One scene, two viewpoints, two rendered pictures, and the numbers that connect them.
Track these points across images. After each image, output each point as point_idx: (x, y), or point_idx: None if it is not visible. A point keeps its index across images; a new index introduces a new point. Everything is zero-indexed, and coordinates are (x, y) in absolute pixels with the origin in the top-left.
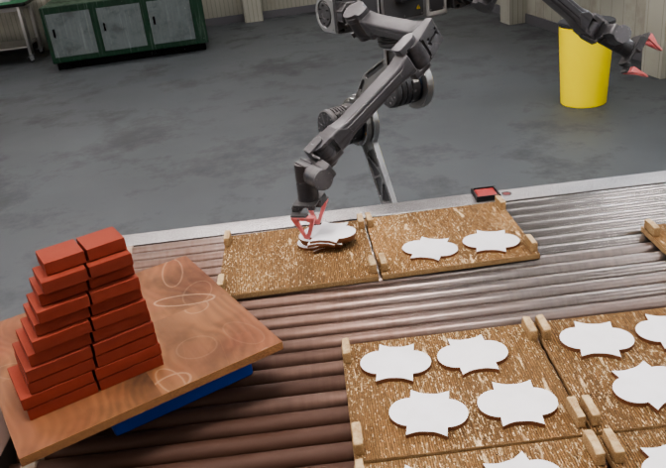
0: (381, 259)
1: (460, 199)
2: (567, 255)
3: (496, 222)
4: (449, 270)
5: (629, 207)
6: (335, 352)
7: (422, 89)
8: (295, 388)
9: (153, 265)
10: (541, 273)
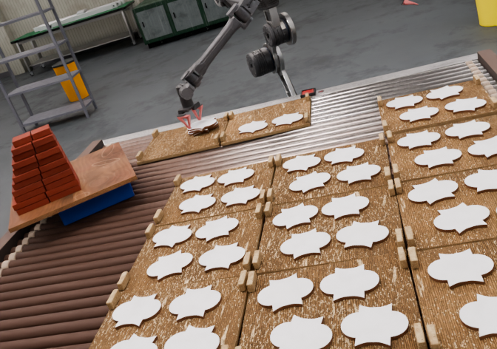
0: (220, 134)
1: (292, 98)
2: (327, 122)
3: (299, 109)
4: (258, 137)
5: (385, 91)
6: None
7: (289, 32)
8: (151, 200)
9: None
10: (307, 134)
